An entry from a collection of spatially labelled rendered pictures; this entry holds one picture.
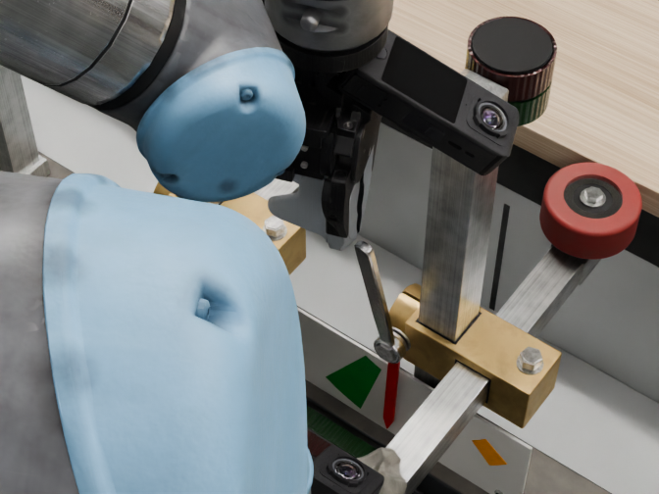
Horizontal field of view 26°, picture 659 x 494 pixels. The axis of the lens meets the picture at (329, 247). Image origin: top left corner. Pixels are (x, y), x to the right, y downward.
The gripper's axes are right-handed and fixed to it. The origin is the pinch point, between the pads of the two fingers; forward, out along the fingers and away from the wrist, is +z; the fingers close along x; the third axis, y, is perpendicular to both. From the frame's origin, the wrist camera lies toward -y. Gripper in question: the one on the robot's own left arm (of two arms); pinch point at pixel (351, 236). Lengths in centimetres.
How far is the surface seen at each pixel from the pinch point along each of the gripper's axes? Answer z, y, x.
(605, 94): 11.8, -14.8, -31.1
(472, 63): -10.2, -5.6, -8.7
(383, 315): 9.8, -2.5, -1.1
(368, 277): 4.0, -1.4, 0.2
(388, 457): 14.6, -5.5, 7.8
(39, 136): 41, 45, -36
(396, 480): 14.5, -6.5, 9.6
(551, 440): 39.6, -17.4, -12.7
